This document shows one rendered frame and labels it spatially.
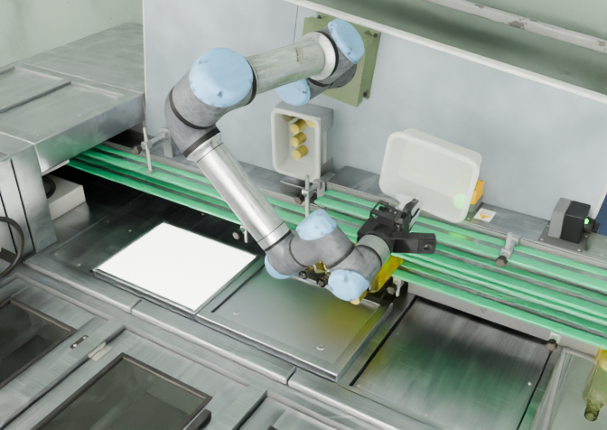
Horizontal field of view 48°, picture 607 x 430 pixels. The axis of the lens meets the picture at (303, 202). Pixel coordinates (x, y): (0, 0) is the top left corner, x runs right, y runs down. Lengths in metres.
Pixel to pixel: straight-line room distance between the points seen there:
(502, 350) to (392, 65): 0.85
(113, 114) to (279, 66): 1.12
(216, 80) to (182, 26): 1.02
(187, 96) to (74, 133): 1.06
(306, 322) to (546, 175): 0.77
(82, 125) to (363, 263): 1.31
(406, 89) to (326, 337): 0.73
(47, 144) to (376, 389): 1.30
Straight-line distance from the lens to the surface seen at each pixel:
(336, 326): 1.95
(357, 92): 1.95
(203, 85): 1.36
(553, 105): 1.85
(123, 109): 2.56
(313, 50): 1.62
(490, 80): 1.87
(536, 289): 1.86
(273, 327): 1.95
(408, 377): 1.88
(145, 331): 2.03
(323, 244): 1.40
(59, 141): 2.39
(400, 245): 1.53
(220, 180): 1.48
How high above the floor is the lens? 2.44
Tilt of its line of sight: 47 degrees down
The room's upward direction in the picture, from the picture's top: 130 degrees counter-clockwise
